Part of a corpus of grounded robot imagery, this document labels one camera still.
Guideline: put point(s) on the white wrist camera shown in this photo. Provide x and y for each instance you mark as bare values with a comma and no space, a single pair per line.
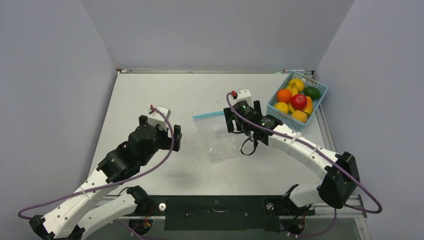
242,94
155,116

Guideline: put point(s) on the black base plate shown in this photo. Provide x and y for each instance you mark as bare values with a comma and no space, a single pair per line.
223,212

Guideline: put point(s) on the yellow banana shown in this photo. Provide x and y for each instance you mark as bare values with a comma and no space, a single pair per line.
294,90

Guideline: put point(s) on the yellow orange fruit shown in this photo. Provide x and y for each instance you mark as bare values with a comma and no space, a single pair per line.
300,116
282,107

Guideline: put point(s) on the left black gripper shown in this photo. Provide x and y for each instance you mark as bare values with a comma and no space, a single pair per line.
167,143

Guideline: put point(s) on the marker pen on edge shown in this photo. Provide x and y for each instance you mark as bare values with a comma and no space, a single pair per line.
294,70

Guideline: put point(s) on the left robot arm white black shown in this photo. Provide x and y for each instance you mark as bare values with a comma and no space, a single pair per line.
77,217

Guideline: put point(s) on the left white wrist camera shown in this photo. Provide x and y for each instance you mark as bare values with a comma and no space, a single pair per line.
155,116

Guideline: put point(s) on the red apple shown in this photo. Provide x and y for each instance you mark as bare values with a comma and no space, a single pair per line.
299,101

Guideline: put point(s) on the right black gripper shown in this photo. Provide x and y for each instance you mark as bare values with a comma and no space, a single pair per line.
229,119

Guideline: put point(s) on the orange yellow mango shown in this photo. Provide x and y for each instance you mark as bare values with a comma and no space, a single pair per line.
308,109

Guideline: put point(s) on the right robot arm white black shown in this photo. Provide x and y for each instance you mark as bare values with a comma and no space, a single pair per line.
337,173

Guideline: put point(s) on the blue plastic basket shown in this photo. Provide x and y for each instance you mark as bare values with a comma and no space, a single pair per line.
286,118

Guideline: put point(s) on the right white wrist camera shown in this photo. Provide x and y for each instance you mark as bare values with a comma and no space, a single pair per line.
242,94

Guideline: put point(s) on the yellow orange fruit bottom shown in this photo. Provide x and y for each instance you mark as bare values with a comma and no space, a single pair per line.
300,116

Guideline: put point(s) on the yellow orange fruit left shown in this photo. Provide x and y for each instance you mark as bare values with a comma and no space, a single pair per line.
282,107

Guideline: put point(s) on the clear zip top bag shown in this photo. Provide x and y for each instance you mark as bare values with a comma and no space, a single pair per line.
218,143

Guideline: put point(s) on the yellow lemon top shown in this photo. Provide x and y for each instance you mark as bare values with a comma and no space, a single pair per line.
296,82

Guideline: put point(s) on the green avocado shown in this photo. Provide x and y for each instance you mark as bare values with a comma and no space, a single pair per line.
312,92

